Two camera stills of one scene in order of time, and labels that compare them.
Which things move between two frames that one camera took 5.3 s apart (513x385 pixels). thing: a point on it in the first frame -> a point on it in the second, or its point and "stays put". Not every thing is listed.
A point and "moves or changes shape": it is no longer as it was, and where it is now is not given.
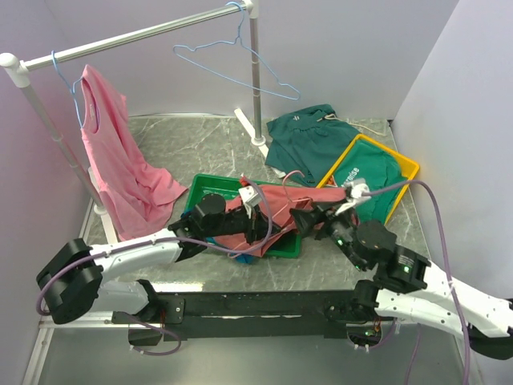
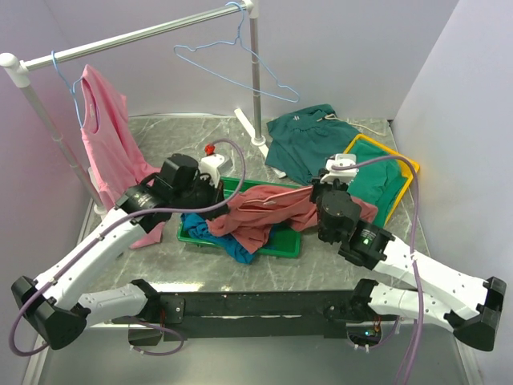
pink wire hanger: (288, 201) -> (264, 200)
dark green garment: (305, 145) stays put
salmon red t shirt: (276, 204) moves or changes shape
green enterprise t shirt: (379, 167) stays put
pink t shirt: (139, 193) stays put
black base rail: (197, 316) stays put
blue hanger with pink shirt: (71, 88) stays put
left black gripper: (256, 227) -> (215, 194)
